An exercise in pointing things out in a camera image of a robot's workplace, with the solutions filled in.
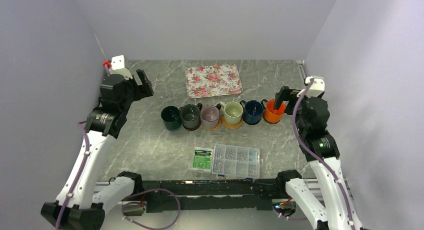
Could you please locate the orange mug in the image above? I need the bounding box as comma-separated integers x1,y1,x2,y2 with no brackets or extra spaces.
261,99,286,124

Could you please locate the navy blue mug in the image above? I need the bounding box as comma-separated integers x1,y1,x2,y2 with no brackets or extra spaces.
239,100,264,125

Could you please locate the dark green mug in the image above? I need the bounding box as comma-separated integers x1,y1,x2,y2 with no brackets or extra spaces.
160,106,183,128

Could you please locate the cream mug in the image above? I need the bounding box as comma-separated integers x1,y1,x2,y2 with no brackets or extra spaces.
219,101,244,125

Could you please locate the grey mug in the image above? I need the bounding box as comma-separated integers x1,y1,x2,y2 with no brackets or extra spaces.
179,103,203,128

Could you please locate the dark wood coaster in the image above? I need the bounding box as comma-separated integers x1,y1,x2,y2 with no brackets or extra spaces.
183,122,202,131

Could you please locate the lilac mug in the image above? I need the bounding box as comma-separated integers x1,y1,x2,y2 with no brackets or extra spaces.
200,104,221,128

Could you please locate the blue smiley coaster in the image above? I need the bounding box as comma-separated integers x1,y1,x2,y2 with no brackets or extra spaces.
164,125,183,132

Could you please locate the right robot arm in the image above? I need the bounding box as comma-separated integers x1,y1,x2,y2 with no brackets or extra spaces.
274,86,364,230

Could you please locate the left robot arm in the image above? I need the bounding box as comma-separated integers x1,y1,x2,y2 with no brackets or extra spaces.
40,69,154,230

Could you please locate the floral tray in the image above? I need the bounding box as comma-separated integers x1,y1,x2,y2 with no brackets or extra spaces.
185,64,243,99

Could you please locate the clear plastic screw organizer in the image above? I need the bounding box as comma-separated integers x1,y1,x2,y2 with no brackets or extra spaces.
211,144,261,179

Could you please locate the green label small box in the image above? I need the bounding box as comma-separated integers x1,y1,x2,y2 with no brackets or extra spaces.
191,147,214,174

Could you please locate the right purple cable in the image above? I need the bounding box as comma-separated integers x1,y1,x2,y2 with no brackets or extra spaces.
272,77,357,230

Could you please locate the purple cable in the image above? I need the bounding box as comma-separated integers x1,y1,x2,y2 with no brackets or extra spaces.
272,77,357,230
54,121,181,230

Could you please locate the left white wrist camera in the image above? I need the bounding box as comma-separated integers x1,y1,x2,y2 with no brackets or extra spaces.
102,55,133,80

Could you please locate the right side aluminium rail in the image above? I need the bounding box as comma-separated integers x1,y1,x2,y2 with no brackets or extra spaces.
295,60,333,161

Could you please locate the aluminium frame rail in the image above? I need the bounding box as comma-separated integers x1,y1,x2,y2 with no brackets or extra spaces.
52,179,357,230

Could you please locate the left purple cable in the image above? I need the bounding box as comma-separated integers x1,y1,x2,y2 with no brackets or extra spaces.
54,121,181,230

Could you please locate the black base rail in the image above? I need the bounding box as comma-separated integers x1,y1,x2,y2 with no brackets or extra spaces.
123,179,289,213

